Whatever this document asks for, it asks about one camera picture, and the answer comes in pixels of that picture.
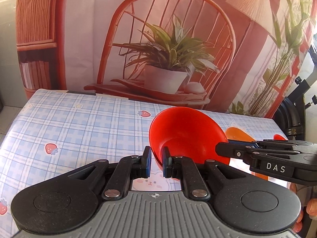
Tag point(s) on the person's right hand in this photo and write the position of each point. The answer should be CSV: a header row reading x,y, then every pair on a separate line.
x,y
305,225

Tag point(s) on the orange oval dish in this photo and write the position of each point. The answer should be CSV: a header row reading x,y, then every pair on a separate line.
x,y
234,133

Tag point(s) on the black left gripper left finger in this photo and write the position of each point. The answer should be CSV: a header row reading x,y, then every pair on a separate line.
x,y
120,176

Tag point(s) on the black exercise bike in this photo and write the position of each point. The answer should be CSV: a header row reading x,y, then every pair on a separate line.
x,y
291,114

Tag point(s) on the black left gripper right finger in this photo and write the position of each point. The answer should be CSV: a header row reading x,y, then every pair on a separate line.
x,y
184,169

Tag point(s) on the red bowl at right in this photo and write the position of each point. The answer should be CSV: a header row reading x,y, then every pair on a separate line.
x,y
279,137

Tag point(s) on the red plastic bowl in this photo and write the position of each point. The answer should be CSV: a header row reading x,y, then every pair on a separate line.
x,y
186,132

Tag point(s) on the printed room scene backdrop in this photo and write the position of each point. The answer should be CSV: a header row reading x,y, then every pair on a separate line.
x,y
237,56

